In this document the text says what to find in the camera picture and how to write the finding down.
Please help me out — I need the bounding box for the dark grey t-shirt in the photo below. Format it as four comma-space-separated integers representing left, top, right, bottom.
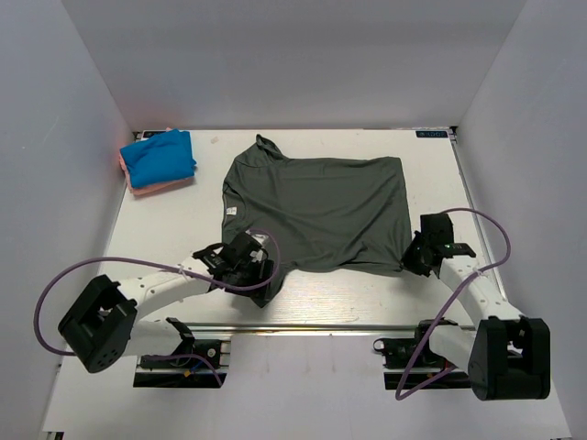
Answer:
222, 136, 412, 307

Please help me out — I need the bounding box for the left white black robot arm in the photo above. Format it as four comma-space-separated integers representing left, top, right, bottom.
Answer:
58, 230, 282, 373

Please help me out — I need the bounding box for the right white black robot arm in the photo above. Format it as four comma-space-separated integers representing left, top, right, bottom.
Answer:
395, 209, 551, 401

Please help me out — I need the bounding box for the blue logo sticker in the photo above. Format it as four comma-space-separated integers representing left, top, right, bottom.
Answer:
415, 130, 449, 138

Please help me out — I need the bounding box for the folded pink t-shirt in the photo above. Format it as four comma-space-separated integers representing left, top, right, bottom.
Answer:
117, 126, 194, 199

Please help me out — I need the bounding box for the white front cover board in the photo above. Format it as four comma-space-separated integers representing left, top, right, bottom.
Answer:
44, 335, 570, 439

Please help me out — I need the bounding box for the folded blue t-shirt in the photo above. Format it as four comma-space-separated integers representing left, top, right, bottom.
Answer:
119, 130, 198, 188

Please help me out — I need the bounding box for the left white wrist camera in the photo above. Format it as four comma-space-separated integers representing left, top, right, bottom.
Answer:
250, 233, 271, 248

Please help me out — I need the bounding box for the aluminium table frame rail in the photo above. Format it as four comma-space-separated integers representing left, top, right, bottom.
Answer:
447, 126, 522, 334

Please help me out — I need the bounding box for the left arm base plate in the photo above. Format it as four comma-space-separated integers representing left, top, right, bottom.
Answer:
133, 336, 230, 389

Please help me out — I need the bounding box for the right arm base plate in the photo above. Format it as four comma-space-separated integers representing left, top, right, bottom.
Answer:
372, 320, 471, 391

